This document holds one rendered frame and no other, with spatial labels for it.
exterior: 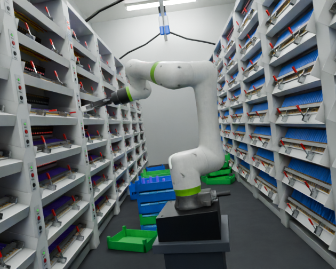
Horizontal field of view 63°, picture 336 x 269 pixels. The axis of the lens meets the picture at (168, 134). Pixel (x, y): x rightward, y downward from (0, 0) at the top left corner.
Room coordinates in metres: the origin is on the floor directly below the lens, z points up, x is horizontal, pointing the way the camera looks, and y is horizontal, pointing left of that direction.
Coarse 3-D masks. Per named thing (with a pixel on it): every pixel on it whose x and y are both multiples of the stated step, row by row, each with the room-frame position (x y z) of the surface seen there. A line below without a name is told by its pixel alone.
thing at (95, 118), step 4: (88, 112) 2.53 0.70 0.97; (92, 112) 2.53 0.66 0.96; (96, 112) 2.53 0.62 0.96; (84, 116) 2.08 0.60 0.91; (88, 116) 2.07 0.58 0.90; (92, 116) 2.33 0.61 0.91; (96, 116) 2.34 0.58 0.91; (100, 116) 2.53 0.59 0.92; (104, 116) 2.53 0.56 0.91; (84, 120) 1.97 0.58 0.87; (88, 120) 2.05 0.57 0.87; (92, 120) 2.15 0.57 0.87; (96, 120) 2.25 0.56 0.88; (100, 120) 2.38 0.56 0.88; (104, 120) 2.50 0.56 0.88
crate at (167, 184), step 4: (140, 176) 2.13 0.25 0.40; (164, 176) 2.13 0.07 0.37; (168, 176) 2.13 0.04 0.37; (136, 180) 1.96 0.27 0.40; (140, 180) 2.13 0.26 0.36; (152, 180) 2.14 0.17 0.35; (160, 180) 2.14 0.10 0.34; (168, 180) 2.13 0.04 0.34; (136, 184) 1.95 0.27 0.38; (140, 184) 1.94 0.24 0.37; (144, 184) 1.94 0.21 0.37; (148, 184) 1.94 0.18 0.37; (152, 184) 1.94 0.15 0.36; (156, 184) 1.94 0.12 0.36; (160, 184) 1.94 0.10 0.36; (164, 184) 1.94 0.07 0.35; (168, 184) 1.94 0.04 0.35; (136, 188) 1.95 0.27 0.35; (140, 188) 1.94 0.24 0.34; (144, 188) 1.94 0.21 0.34; (148, 188) 1.94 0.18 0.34; (152, 188) 1.94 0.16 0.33; (156, 188) 1.94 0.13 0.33; (160, 188) 1.94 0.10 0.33; (164, 188) 1.94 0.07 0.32
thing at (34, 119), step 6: (30, 108) 1.23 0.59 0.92; (54, 108) 1.83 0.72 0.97; (60, 108) 1.83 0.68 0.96; (66, 108) 1.83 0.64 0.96; (30, 114) 1.31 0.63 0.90; (72, 114) 1.83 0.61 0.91; (78, 114) 1.83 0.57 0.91; (30, 120) 1.24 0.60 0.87; (36, 120) 1.30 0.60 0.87; (42, 120) 1.35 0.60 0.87; (48, 120) 1.41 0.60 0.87; (54, 120) 1.49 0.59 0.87; (60, 120) 1.56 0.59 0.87; (66, 120) 1.65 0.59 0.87; (72, 120) 1.74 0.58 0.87
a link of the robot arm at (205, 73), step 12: (204, 60) 1.28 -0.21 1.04; (204, 72) 1.23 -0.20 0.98; (216, 72) 1.27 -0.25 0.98; (192, 84) 1.24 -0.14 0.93; (204, 84) 1.25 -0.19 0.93; (216, 84) 1.28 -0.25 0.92; (204, 96) 1.26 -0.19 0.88; (216, 96) 1.29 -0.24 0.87; (204, 108) 1.27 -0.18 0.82; (216, 108) 1.29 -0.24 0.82; (204, 120) 1.28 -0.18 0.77; (216, 120) 1.29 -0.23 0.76; (204, 132) 1.29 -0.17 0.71; (216, 132) 1.29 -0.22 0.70; (204, 144) 1.29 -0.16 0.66; (216, 144) 1.29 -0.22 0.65; (216, 156) 1.28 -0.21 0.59; (216, 168) 1.29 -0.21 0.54
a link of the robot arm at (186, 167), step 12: (180, 156) 1.21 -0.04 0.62; (192, 156) 1.22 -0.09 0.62; (204, 156) 1.25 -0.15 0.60; (180, 168) 1.20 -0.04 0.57; (192, 168) 1.21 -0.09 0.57; (204, 168) 1.25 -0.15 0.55; (180, 180) 1.20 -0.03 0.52; (192, 180) 1.20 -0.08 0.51; (180, 192) 1.21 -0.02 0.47; (192, 192) 1.20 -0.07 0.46
